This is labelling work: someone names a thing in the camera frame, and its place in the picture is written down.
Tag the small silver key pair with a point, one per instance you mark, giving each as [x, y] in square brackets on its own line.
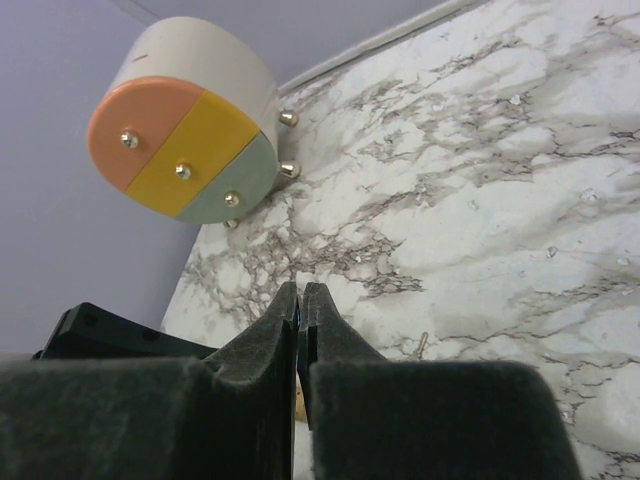
[417, 354]

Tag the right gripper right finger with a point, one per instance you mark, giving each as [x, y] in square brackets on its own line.
[374, 418]

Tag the round pastel drawer box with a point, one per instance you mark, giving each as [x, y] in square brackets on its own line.
[189, 126]

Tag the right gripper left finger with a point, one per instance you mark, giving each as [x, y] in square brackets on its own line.
[227, 416]

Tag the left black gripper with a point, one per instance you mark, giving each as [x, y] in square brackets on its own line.
[90, 332]

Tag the large brass padlock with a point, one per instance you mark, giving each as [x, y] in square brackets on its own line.
[300, 413]

